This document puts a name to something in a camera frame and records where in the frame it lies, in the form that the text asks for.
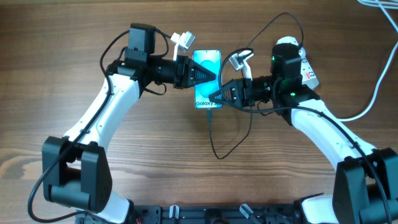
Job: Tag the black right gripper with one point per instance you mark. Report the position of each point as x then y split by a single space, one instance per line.
242 92

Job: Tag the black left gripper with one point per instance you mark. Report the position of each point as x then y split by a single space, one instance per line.
185 73

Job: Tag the Galaxy S25 smartphone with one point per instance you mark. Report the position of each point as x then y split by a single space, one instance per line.
211 60

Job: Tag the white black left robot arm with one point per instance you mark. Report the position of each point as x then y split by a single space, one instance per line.
76 172

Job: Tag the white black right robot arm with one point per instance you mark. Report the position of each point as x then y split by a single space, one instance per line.
365 188

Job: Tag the white power strip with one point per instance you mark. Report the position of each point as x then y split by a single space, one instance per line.
309 77

